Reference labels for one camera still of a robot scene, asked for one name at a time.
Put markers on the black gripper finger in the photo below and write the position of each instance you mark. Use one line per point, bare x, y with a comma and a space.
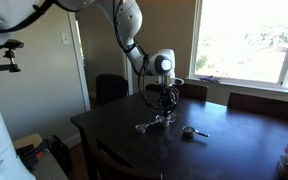
166, 114

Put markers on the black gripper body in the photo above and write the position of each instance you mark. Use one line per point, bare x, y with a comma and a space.
168, 98

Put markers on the smallest silver measuring cup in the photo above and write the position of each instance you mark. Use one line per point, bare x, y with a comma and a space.
141, 128

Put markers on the largest silver measuring cup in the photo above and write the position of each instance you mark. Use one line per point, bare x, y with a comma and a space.
162, 121

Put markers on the dark wooden chair left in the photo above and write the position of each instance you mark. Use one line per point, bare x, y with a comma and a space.
193, 91

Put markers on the dark wooden chair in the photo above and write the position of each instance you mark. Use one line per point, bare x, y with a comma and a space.
256, 104
193, 91

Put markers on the purple item on windowsill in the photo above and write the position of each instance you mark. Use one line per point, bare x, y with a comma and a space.
210, 79

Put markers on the black office chair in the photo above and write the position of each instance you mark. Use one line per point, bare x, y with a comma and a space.
109, 88

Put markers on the dark wooden chair right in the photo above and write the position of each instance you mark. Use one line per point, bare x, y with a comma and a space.
256, 104

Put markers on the near wooden chair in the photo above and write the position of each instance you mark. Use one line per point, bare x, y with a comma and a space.
109, 169

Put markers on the black tool case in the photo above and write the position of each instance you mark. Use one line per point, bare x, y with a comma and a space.
31, 149

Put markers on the white light switch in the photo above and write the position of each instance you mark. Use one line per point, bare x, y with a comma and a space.
65, 38

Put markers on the black camera on mount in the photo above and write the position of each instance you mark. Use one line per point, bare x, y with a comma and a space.
10, 46

